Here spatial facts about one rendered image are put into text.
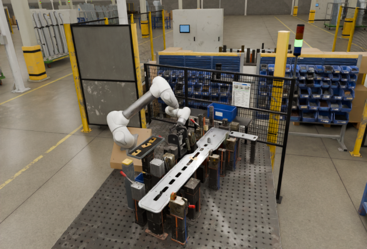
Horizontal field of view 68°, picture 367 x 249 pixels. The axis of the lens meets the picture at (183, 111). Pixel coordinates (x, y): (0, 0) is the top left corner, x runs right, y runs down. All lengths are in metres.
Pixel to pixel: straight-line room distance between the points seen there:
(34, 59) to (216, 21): 5.82
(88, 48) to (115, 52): 0.50
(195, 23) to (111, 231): 7.66
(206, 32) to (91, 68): 4.97
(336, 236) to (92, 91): 4.20
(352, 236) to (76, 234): 2.70
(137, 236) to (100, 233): 0.28
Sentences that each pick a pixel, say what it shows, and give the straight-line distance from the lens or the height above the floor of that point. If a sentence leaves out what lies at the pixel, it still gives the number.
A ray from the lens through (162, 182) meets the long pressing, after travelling 2.20.
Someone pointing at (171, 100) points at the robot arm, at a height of 1.45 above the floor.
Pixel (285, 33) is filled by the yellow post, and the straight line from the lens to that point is 2.94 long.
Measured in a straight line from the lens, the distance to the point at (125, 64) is 4.68.
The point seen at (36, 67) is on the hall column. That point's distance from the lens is 9.80.
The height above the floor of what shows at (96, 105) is 0.55.
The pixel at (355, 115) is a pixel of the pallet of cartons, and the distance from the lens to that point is 5.87.
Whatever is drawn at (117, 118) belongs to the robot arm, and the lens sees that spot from 2.77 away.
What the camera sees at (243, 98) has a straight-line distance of 3.16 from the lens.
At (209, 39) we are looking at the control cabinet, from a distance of 9.11.
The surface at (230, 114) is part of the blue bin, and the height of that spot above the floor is 1.12.
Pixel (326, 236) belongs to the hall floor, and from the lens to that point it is 3.44.
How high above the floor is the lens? 2.33
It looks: 23 degrees down
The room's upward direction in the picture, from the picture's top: 2 degrees counter-clockwise
